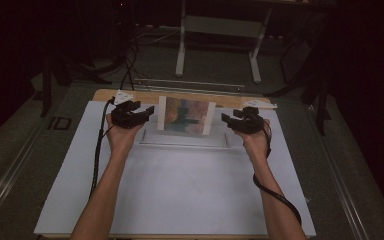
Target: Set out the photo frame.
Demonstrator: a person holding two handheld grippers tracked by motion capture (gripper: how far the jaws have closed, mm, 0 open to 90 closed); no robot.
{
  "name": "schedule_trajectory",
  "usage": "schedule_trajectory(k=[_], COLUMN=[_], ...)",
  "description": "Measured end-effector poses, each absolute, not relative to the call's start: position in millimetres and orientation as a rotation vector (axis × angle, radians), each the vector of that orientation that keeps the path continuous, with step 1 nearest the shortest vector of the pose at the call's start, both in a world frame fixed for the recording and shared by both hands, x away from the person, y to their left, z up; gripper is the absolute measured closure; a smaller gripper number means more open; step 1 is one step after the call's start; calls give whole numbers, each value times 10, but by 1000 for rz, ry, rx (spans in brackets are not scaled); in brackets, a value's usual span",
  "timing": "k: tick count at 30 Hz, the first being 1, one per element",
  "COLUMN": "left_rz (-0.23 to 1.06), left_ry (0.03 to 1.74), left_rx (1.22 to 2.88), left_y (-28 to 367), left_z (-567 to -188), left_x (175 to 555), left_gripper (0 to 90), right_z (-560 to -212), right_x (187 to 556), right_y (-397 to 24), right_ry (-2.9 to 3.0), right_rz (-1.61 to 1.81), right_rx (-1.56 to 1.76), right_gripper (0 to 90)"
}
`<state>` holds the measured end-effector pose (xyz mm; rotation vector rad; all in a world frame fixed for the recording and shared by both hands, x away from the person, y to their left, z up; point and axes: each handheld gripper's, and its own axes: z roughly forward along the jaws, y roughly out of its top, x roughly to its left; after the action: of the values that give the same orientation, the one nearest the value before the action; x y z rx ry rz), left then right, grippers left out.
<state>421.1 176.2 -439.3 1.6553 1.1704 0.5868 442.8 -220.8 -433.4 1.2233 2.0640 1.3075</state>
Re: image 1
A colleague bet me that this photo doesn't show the black rectangular floor bracket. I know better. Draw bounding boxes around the black rectangular floor bracket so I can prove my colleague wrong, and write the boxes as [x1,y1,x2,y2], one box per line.
[47,116,73,131]

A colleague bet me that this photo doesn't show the person's left hand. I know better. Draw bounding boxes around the person's left hand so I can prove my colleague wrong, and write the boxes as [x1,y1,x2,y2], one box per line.
[105,113,145,154]

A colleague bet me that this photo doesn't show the black floor cables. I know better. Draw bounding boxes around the black floor cables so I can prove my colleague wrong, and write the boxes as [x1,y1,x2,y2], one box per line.
[113,31,181,92]

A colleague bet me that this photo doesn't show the black tripod stand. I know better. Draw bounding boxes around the black tripod stand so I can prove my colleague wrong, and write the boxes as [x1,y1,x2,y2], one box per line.
[264,13,336,136]

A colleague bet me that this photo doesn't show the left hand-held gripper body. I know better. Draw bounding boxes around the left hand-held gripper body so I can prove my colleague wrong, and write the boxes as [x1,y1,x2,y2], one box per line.
[110,89,148,130]

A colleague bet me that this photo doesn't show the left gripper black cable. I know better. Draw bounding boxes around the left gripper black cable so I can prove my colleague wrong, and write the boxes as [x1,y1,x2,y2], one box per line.
[89,97,116,201]

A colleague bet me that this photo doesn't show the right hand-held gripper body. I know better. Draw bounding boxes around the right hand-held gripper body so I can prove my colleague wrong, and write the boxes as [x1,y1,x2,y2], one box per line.
[233,98,278,135]

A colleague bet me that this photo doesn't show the person's right hand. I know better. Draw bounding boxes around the person's right hand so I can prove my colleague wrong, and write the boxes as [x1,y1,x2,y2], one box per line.
[234,118,273,158]

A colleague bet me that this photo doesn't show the painted picture card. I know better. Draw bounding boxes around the painted picture card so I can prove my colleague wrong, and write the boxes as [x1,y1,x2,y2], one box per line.
[156,95,217,137]

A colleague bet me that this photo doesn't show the white metal desk frame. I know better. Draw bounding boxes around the white metal desk frame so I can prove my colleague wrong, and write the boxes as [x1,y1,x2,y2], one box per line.
[174,0,274,85]

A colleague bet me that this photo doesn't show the white table sheet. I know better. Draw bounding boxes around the white table sheet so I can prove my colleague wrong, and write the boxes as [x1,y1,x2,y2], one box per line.
[34,99,317,238]

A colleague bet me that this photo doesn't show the metal rail bar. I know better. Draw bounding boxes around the metal rail bar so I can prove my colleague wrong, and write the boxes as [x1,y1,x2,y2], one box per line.
[133,78,246,97]

